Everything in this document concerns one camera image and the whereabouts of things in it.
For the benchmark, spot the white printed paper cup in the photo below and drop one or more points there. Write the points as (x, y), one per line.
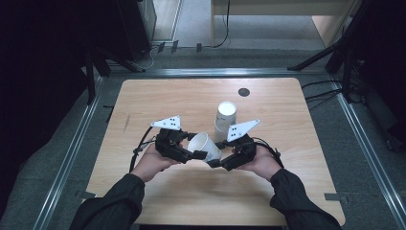
(204, 145)

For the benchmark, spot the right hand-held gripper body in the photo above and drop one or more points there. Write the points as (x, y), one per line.
(244, 151)

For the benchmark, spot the stack of paper cups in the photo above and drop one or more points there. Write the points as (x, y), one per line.
(225, 116)

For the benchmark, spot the black metal stand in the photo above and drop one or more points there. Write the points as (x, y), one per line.
(91, 80)

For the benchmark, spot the black tape strip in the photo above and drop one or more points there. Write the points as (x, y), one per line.
(198, 48)
(161, 47)
(174, 46)

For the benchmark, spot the black table grommet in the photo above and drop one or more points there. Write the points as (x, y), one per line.
(243, 92)

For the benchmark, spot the metal floor rail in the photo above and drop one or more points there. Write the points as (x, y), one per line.
(217, 72)
(68, 159)
(370, 153)

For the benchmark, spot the grey floor tape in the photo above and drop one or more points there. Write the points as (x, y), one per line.
(86, 195)
(333, 197)

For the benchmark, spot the person's left hand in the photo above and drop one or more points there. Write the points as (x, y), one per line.
(151, 164)

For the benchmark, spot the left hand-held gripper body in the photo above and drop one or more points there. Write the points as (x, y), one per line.
(169, 143)

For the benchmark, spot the light wooden desk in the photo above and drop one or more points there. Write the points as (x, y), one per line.
(281, 8)

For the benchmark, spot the black tripod stand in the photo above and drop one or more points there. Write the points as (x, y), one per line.
(346, 38)

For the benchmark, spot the dark curtain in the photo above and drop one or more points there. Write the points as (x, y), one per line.
(386, 64)
(38, 80)

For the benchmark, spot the black cabinet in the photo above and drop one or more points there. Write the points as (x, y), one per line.
(134, 28)

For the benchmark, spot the person's right hand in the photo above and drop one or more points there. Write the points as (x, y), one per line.
(263, 163)

